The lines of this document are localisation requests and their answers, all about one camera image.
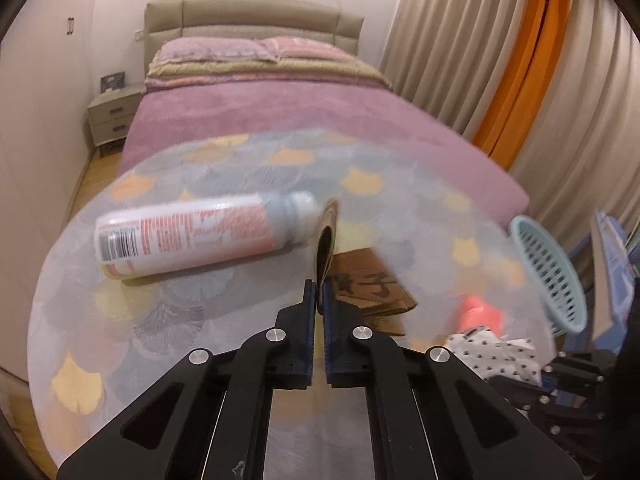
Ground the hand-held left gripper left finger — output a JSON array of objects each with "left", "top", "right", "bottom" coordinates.
[{"left": 56, "top": 280, "right": 318, "bottom": 480}]

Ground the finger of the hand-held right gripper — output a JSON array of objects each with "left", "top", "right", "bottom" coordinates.
[
  {"left": 487, "top": 375, "right": 615, "bottom": 461},
  {"left": 540, "top": 349, "right": 621, "bottom": 392}
]

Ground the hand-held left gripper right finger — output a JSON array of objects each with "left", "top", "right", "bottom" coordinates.
[{"left": 322, "top": 280, "right": 583, "bottom": 480}]

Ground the brown paper bag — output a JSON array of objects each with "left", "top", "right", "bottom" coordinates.
[{"left": 312, "top": 199, "right": 418, "bottom": 338}]

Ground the white dotted cloth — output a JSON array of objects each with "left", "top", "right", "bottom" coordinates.
[{"left": 445, "top": 325, "right": 543, "bottom": 387}]

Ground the teal plastic mesh basket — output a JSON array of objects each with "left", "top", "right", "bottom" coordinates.
[{"left": 509, "top": 215, "right": 588, "bottom": 336}]

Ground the orange and white bottle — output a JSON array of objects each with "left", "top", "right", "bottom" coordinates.
[{"left": 94, "top": 190, "right": 323, "bottom": 281}]

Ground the red playing card box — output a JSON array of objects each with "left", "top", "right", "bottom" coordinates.
[{"left": 457, "top": 294, "right": 503, "bottom": 333}]

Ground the purple bed blanket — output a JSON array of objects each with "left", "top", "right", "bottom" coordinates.
[{"left": 120, "top": 77, "right": 531, "bottom": 216}]

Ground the beige curtain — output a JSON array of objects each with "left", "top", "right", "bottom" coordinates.
[
  {"left": 510, "top": 0, "right": 640, "bottom": 251},
  {"left": 377, "top": 0, "right": 543, "bottom": 141}
]

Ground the beige folded quilt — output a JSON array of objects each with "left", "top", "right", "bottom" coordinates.
[{"left": 145, "top": 50, "right": 393, "bottom": 93}]

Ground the pink patterned pillow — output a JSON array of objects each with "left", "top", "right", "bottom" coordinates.
[{"left": 262, "top": 36, "right": 342, "bottom": 59}]

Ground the beige nightstand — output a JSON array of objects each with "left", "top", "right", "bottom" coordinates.
[{"left": 87, "top": 85, "right": 146, "bottom": 156}]

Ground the purple patterned pillow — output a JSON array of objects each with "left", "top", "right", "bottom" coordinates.
[{"left": 157, "top": 36, "right": 278, "bottom": 64}]

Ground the beige padded headboard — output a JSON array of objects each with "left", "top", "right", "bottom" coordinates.
[{"left": 144, "top": 0, "right": 365, "bottom": 78}]

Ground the orange curtain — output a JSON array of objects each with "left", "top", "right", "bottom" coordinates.
[{"left": 472, "top": 0, "right": 573, "bottom": 171}]

